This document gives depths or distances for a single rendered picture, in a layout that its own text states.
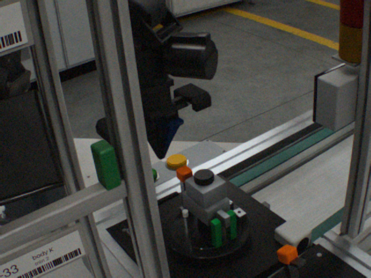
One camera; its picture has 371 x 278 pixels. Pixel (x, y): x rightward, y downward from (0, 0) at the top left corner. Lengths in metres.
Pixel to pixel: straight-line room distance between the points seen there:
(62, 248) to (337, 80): 0.43
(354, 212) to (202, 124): 2.30
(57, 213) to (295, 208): 0.64
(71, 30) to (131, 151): 3.50
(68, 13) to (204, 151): 2.89
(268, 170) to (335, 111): 0.35
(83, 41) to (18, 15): 3.62
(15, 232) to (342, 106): 0.46
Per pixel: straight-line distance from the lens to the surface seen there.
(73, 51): 3.86
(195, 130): 2.93
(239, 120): 3.01
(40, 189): 0.35
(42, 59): 0.45
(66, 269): 0.92
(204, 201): 0.68
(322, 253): 0.74
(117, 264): 0.77
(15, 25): 0.26
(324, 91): 0.63
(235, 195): 0.85
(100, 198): 0.33
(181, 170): 0.74
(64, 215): 0.32
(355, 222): 0.77
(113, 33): 0.28
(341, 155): 1.06
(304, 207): 0.91
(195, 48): 0.65
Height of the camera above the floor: 1.50
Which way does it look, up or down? 32 degrees down
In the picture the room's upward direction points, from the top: 6 degrees counter-clockwise
